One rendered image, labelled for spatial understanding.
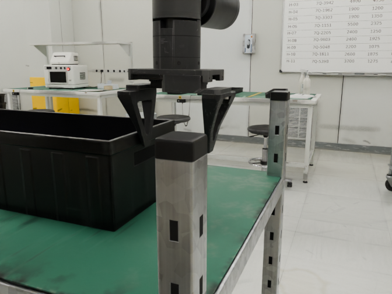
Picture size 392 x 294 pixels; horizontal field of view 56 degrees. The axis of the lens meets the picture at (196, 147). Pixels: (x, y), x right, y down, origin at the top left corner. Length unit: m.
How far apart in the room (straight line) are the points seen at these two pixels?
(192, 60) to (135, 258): 0.23
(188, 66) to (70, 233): 0.24
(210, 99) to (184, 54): 0.06
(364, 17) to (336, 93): 0.94
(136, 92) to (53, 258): 0.21
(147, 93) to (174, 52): 0.08
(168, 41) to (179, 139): 0.20
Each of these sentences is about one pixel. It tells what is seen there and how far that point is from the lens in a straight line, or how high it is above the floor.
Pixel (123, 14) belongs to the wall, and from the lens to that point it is 6.07.
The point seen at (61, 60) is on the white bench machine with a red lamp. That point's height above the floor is 1.16.
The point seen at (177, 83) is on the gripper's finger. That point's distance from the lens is 0.42.
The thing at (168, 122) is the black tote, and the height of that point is 1.06.
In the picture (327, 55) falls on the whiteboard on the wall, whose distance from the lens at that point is 5.08.
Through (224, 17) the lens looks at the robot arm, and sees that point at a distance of 0.50.
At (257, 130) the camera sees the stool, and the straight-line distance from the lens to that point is 3.26.
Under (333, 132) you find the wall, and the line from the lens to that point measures 5.18.
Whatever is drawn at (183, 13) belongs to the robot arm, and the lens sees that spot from 0.43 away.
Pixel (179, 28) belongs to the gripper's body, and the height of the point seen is 1.19.
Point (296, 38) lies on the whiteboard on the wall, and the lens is 5.12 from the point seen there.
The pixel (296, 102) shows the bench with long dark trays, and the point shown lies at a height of 0.77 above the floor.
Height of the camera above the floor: 1.15
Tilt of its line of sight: 13 degrees down
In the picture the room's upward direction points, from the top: straight up
